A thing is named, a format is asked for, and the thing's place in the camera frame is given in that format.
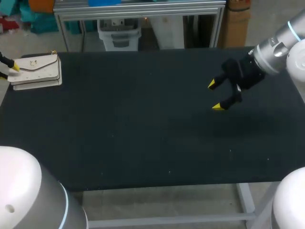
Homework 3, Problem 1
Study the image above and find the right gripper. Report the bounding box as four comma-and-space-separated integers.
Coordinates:
207, 52, 266, 112

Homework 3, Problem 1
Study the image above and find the white handbag with gold clasp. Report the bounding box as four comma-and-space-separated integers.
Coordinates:
7, 50, 63, 91

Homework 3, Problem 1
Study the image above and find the white plastic bin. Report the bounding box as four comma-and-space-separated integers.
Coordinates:
97, 19, 142, 52

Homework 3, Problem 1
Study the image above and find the brown cardboard box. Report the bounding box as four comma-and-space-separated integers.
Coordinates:
223, 0, 252, 48

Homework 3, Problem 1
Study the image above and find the blue plastic bin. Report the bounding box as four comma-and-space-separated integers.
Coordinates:
87, 0, 122, 7

